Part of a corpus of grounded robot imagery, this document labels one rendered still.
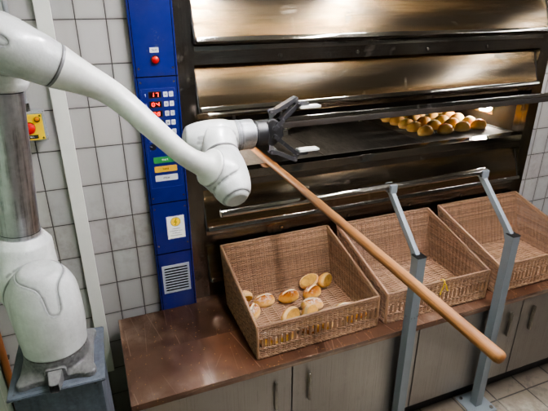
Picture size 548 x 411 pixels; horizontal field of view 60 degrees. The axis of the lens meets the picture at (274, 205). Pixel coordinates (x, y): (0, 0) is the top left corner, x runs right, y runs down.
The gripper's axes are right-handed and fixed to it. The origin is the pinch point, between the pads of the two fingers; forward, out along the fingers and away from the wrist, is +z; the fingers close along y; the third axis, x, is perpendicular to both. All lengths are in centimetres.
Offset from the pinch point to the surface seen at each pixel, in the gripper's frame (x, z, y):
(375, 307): -6, 34, 81
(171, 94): -52, -35, -4
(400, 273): 44, 5, 29
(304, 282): -41, 17, 86
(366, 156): -55, 55, 32
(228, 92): -54, -12, -3
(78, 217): -53, -75, 41
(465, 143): -56, 115, 32
